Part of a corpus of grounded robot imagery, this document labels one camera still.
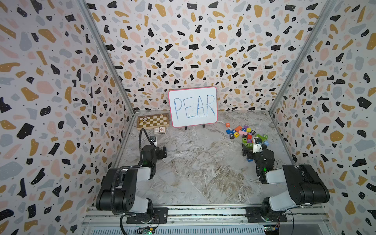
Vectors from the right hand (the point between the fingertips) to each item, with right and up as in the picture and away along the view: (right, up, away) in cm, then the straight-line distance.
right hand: (252, 143), depth 91 cm
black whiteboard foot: (-43, +10, +18) cm, 48 cm away
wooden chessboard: (-68, +14, +19) cm, 72 cm away
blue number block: (-1, -11, +1) cm, 11 cm away
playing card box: (-62, +7, +16) cm, 64 cm away
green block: (+13, +2, +15) cm, 20 cm away
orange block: (-4, +8, +19) cm, 21 cm away
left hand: (-60, -2, +2) cm, 60 cm away
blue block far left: (-11, +7, +18) cm, 23 cm away
